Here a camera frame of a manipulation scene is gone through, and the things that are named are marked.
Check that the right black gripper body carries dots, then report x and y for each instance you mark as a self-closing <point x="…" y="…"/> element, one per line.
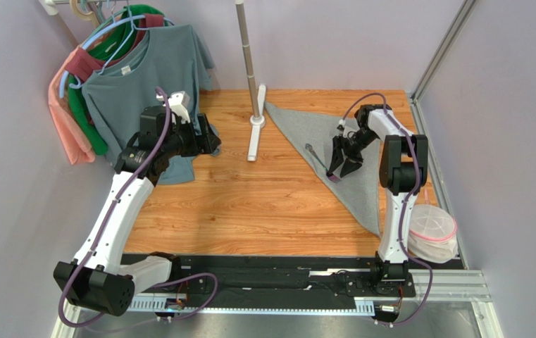
<point x="347" y="144"/>

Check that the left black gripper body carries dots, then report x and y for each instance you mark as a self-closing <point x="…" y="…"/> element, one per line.
<point x="191" y="144"/>

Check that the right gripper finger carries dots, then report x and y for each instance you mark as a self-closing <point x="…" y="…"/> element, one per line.
<point x="350" y="165"/>
<point x="337" y="159"/>

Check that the purple metal fork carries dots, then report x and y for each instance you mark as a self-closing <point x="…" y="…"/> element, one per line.
<point x="332" y="177"/>

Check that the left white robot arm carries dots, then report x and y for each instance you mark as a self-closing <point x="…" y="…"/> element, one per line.
<point x="96" y="279"/>

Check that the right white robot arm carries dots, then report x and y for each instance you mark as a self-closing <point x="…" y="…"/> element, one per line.
<point x="403" y="172"/>

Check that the white clothes rack stand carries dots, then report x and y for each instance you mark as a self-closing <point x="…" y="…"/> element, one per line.
<point x="257" y="93"/>

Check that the grey-blue t-shirt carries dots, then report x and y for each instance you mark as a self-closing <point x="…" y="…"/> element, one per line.
<point x="172" y="58"/>

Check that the white mesh laundry basket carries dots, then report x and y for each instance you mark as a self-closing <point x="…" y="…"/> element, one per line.
<point x="432" y="234"/>

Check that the pink t-shirt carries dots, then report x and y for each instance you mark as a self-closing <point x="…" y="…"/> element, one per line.
<point x="75" y="144"/>

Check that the green t-shirt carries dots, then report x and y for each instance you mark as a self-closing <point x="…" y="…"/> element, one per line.
<point x="76" y="101"/>

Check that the maroon t-shirt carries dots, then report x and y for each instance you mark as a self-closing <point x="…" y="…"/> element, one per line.
<point x="120" y="41"/>

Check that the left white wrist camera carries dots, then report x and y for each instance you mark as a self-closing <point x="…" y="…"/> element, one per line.
<point x="178" y="102"/>

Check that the aluminium frame post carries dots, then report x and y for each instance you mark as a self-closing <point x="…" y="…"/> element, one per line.
<point x="444" y="47"/>

